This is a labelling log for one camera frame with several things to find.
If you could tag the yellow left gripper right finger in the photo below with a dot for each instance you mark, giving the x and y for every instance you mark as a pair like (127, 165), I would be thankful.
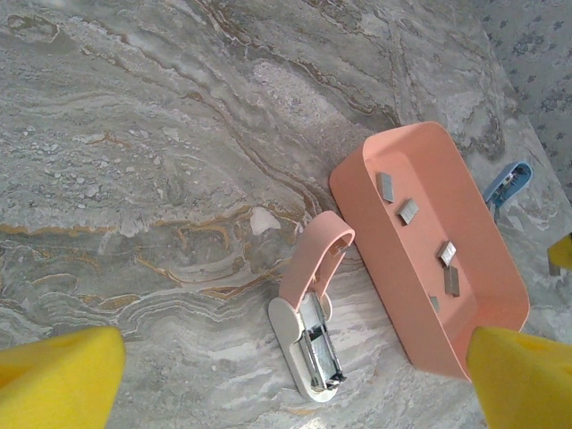
(523, 380)

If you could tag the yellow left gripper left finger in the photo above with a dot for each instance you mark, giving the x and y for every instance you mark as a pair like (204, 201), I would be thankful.
(58, 375)

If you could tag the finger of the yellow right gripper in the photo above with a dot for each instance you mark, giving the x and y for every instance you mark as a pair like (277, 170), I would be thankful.
(564, 252)

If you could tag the small blue stapler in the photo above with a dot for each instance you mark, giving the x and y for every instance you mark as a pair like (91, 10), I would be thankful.
(509, 183)

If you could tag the pink plastic tray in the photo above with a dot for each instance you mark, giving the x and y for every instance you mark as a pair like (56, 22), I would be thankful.
(482, 290)

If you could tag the pink and white stapler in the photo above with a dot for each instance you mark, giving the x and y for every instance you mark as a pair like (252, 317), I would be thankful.
(308, 268)

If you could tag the metal staple strip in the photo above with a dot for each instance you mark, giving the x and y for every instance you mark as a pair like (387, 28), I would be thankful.
(434, 304)
(409, 211)
(446, 253)
(452, 281)
(386, 187)

